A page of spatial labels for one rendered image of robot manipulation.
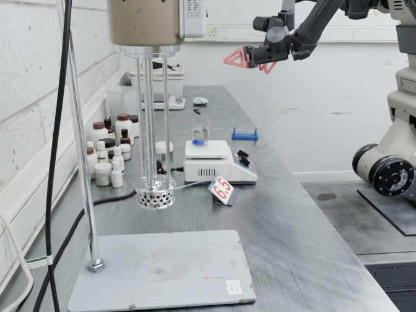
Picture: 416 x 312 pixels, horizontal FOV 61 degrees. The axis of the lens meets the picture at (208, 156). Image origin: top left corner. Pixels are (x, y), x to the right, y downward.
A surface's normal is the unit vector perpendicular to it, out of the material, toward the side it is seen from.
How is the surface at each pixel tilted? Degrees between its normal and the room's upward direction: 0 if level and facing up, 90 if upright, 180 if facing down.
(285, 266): 0
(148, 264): 0
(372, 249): 0
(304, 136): 90
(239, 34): 90
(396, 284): 90
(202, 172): 90
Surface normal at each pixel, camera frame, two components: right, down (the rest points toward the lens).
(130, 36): -0.29, 0.35
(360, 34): 0.10, 0.37
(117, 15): -0.60, 0.29
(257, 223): 0.01, -0.93
